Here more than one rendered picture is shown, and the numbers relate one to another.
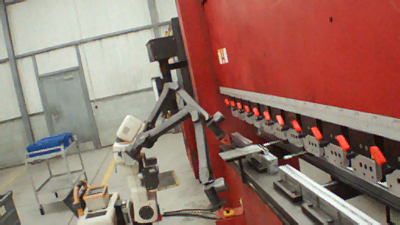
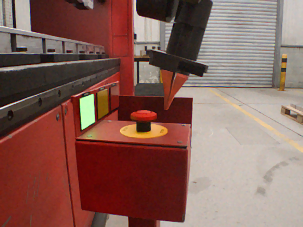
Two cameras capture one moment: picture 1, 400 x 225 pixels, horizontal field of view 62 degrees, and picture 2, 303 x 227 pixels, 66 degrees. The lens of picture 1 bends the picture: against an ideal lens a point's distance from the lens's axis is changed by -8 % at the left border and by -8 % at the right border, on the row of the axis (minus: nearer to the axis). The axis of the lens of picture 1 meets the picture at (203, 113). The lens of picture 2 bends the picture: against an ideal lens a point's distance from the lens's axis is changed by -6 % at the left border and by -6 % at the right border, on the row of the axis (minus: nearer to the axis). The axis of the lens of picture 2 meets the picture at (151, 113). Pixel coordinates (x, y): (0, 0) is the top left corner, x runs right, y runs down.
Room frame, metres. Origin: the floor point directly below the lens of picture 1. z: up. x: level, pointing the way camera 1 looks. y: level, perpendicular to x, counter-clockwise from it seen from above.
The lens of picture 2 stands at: (2.31, 0.03, 0.89)
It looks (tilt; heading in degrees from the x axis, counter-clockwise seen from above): 13 degrees down; 187
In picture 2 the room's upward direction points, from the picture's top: straight up
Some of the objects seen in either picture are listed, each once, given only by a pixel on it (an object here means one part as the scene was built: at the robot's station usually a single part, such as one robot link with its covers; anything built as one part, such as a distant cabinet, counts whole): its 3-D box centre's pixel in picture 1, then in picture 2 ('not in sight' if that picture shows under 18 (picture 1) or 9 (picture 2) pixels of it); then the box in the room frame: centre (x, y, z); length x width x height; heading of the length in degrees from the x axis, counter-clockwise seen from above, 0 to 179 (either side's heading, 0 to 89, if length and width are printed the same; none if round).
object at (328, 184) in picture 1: (357, 181); not in sight; (1.89, -0.79, 0.81); 0.64 x 0.08 x 0.14; 97
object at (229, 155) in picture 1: (239, 152); not in sight; (2.42, -0.19, 1.00); 0.26 x 0.18 x 0.01; 97
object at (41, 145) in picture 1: (47, 148); not in sight; (5.00, 2.33, 0.92); 0.50 x 0.36 x 0.18; 96
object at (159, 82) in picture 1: (162, 94); not in sight; (3.55, 0.35, 1.42); 0.45 x 0.12 x 0.36; 12
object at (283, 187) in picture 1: (287, 190); (0, 59); (1.83, -0.36, 0.89); 0.30 x 0.05 x 0.03; 7
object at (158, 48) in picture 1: (168, 81); not in sight; (3.62, 0.28, 1.53); 0.51 x 0.25 x 0.85; 12
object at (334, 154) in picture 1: (341, 141); not in sight; (1.27, -0.49, 1.26); 0.15 x 0.09 x 0.17; 7
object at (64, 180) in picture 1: (58, 173); not in sight; (5.17, 2.34, 0.47); 0.90 x 0.66 x 0.95; 6
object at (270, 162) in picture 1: (264, 158); not in sight; (2.38, -0.35, 0.92); 0.39 x 0.06 x 0.10; 7
